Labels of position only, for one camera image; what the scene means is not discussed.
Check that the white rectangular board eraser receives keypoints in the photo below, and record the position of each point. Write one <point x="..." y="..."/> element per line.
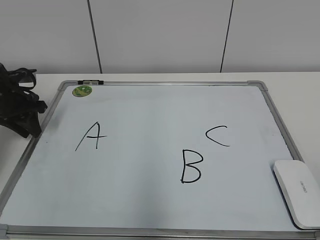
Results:
<point x="301" y="192"/>

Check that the black and silver marker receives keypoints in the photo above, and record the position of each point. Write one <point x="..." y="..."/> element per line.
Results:
<point x="90" y="82"/>

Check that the white board with grey frame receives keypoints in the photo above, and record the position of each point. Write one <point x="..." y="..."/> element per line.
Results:
<point x="154" y="160"/>

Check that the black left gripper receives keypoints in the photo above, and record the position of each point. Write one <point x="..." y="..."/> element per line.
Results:
<point x="19" y="105"/>

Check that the round green magnet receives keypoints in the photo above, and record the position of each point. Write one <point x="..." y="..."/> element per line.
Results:
<point x="82" y="91"/>

